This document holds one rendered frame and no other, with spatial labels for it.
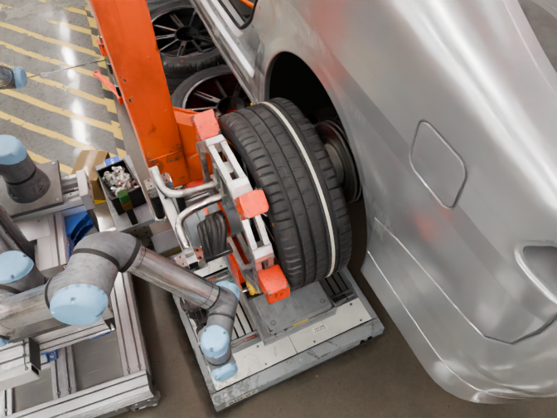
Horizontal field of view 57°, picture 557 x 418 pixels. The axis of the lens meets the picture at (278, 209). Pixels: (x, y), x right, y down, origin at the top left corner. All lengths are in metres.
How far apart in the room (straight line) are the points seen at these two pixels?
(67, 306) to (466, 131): 0.91
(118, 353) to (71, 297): 1.14
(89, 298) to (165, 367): 1.31
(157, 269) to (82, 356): 1.09
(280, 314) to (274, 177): 0.92
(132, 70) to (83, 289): 0.90
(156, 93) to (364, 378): 1.50
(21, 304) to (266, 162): 0.75
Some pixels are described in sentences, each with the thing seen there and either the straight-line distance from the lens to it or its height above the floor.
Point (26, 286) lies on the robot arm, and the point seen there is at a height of 1.00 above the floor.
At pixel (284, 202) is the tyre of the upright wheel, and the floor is 1.10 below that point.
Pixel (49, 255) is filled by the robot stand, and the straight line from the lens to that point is 2.03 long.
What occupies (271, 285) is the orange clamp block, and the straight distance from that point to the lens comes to 1.60.
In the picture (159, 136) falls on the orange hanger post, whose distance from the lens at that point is 2.10.
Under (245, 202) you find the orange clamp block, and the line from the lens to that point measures 1.44.
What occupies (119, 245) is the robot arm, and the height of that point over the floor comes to 1.25.
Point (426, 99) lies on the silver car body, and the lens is 1.11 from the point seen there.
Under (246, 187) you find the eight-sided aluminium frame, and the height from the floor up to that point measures 1.11.
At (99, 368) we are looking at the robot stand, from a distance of 2.35.
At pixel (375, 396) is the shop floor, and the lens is 2.42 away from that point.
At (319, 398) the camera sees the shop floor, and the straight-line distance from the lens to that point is 2.39.
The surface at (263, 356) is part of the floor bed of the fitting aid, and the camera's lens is 2.37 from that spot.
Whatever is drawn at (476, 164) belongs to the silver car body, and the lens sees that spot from 1.04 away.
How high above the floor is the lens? 2.29
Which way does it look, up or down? 53 degrees down
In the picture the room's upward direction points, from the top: 2 degrees counter-clockwise
